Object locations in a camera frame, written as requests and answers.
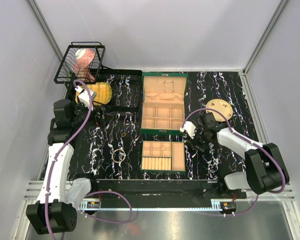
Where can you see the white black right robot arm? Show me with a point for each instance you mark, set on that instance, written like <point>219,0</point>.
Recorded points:
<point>265,170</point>

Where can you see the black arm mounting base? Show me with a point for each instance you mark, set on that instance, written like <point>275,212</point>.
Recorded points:
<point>154,194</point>

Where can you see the green jewelry tray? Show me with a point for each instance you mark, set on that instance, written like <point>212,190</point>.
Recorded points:
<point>163,156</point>

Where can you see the red patterned cup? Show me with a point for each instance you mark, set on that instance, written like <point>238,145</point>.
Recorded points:
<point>83,58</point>

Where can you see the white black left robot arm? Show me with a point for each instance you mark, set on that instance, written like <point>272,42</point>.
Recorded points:
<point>55,209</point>

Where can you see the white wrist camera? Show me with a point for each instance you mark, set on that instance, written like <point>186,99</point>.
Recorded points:
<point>188,128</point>
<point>84,96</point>

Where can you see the black marble pattern mat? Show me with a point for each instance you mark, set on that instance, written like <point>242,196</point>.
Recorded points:
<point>115,151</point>

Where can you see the yellow woven tray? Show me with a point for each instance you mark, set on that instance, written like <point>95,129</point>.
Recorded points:
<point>103,92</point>

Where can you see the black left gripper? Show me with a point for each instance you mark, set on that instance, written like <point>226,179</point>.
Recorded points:
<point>104,117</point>

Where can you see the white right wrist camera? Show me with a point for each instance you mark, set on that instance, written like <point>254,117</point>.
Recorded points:
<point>188,128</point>

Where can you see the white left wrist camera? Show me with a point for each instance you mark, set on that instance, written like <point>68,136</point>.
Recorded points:
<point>84,96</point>

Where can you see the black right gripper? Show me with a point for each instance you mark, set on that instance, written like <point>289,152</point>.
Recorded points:
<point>193,142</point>

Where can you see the black wire dish rack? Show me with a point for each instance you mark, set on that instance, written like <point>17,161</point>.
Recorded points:
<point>126,84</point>

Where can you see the cream round plate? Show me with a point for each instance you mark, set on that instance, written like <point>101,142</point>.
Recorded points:
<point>222,107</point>

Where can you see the green jewelry box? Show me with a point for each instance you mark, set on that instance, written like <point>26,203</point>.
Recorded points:
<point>163,105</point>

